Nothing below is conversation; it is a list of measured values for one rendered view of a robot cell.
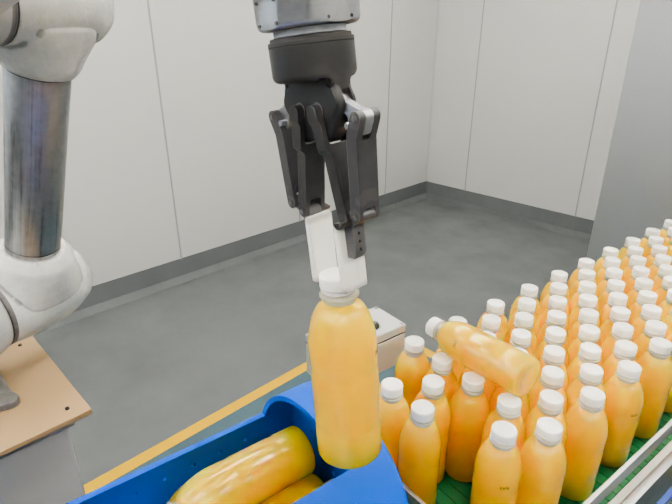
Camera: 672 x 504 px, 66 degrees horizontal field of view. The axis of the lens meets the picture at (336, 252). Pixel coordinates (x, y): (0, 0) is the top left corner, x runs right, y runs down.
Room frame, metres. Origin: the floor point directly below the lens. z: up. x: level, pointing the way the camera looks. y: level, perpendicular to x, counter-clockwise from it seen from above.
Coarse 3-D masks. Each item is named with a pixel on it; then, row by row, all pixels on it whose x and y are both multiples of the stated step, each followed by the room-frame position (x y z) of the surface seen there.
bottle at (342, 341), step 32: (320, 320) 0.45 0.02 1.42; (352, 320) 0.44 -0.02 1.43; (320, 352) 0.44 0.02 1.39; (352, 352) 0.43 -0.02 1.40; (320, 384) 0.44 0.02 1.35; (352, 384) 0.43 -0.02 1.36; (320, 416) 0.44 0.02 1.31; (352, 416) 0.42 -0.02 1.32; (320, 448) 0.44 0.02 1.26; (352, 448) 0.42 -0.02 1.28
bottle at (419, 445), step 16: (400, 432) 0.69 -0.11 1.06; (416, 432) 0.66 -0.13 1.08; (432, 432) 0.66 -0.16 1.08; (400, 448) 0.67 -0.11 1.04; (416, 448) 0.65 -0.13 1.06; (432, 448) 0.65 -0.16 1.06; (400, 464) 0.67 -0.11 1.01; (416, 464) 0.65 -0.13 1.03; (432, 464) 0.65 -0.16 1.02; (416, 480) 0.65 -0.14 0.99; (432, 480) 0.65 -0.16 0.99; (432, 496) 0.65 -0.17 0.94
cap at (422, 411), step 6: (414, 402) 0.69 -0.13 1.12; (420, 402) 0.69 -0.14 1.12; (426, 402) 0.69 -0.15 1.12; (414, 408) 0.68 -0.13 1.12; (420, 408) 0.68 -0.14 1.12; (426, 408) 0.68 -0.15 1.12; (432, 408) 0.68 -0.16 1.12; (414, 414) 0.67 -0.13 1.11; (420, 414) 0.66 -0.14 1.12; (426, 414) 0.66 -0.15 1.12; (432, 414) 0.67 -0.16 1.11; (420, 420) 0.66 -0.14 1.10; (426, 420) 0.66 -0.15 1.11
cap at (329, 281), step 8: (320, 272) 0.48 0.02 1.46; (328, 272) 0.47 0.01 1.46; (336, 272) 0.47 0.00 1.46; (320, 280) 0.46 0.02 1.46; (328, 280) 0.45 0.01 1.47; (336, 280) 0.45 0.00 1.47; (320, 288) 0.47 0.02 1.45; (328, 288) 0.45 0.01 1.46; (336, 288) 0.45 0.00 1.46; (336, 296) 0.45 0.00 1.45
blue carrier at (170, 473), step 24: (264, 408) 0.63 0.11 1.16; (288, 408) 0.66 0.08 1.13; (312, 408) 0.54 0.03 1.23; (240, 432) 0.61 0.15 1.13; (264, 432) 0.64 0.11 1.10; (312, 432) 0.62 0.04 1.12; (168, 456) 0.55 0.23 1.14; (192, 456) 0.57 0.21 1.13; (216, 456) 0.59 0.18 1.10; (384, 456) 0.49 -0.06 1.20; (120, 480) 0.51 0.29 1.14; (144, 480) 0.53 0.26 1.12; (168, 480) 0.55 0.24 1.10; (336, 480) 0.45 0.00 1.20; (360, 480) 0.46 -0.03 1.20; (384, 480) 0.47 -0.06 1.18
